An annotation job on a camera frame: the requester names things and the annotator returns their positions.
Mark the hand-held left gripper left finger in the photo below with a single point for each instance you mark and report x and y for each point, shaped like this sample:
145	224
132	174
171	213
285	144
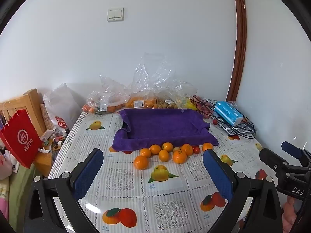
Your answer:
88	174

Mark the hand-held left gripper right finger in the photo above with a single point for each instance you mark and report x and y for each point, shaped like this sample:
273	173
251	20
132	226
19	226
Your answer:
218	174

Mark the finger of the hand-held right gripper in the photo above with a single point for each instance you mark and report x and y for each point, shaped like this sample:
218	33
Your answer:
271	159
292	148

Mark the cluster of mandarins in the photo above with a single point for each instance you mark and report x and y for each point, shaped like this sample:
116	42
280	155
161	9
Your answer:
179	156

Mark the purple towel tray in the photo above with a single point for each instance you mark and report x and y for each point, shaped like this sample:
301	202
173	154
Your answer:
165	123

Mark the pink plush cloth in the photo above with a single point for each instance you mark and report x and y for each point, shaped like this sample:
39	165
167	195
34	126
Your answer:
289	211

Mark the wooden nightstand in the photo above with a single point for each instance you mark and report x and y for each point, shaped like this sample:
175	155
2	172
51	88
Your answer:
45	161

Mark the clutter of small bottles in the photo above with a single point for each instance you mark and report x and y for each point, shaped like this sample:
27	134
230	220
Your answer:
55	138

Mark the red white printed packet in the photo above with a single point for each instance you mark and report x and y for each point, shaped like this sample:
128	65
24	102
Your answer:
60	123

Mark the blue tissue box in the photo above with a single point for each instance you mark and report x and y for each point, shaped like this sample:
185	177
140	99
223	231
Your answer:
228	112

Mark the green bedding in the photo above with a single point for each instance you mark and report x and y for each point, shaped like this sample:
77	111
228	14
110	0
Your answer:
21	187

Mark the red packaged items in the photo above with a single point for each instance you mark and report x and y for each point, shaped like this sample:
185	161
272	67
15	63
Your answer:
203	105

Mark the red paper bag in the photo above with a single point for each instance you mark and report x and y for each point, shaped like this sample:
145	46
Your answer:
20	138

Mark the clear bag of carrots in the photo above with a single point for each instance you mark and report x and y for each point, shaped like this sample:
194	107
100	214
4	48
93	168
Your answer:
107	99

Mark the clear bag of yellow fruit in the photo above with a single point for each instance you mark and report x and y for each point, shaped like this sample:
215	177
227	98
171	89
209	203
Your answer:
188	102

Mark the white plastic bag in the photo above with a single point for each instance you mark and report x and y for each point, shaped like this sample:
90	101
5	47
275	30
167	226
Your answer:
60	100

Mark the white bag with red star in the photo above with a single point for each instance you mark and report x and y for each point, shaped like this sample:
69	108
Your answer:
6	162

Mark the clear bag of kumquats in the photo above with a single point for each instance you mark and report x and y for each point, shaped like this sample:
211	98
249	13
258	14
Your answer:
150	94

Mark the brown wooden door frame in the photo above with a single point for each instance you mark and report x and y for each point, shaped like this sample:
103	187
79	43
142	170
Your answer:
239	41

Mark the white light switch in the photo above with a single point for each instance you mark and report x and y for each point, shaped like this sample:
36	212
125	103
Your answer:
115	14

